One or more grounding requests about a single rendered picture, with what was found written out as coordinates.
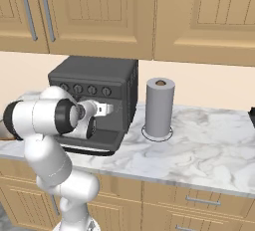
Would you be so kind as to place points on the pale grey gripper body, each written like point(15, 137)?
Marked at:
point(105, 109)

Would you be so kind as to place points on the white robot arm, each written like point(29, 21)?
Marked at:
point(43, 115)

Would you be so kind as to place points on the dark toaster oven knob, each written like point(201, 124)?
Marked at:
point(78, 88)
point(92, 90)
point(64, 86)
point(106, 91)

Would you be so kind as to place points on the dark grey toaster oven door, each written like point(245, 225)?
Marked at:
point(107, 138)

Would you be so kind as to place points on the dark grey toaster oven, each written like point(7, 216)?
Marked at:
point(99, 72)

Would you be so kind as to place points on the grey paper towel roll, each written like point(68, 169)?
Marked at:
point(160, 109)

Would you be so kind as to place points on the tan drawer front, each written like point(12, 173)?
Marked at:
point(232, 201)
point(13, 168)
point(215, 223)
point(123, 186)

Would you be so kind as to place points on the tan base cupboard door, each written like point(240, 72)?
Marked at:
point(116, 215)
point(20, 205)

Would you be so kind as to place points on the black appliance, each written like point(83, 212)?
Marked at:
point(252, 117)

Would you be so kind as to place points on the tan wall cupboard door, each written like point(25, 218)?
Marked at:
point(99, 12)
point(13, 16)
point(212, 16)

